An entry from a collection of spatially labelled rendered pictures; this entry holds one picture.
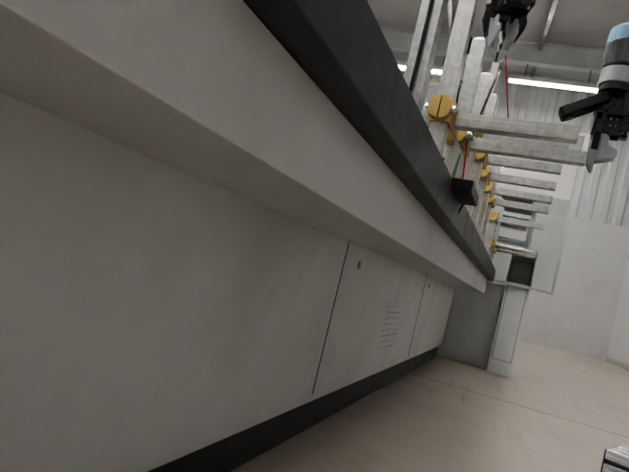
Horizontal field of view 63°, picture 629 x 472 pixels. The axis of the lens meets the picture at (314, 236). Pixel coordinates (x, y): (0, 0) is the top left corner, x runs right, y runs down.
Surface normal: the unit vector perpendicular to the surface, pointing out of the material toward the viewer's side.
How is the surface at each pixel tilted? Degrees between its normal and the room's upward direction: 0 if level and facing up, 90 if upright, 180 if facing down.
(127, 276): 90
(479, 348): 90
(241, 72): 90
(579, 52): 90
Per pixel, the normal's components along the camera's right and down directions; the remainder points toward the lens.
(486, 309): -0.36, -0.14
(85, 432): 0.90, 0.20
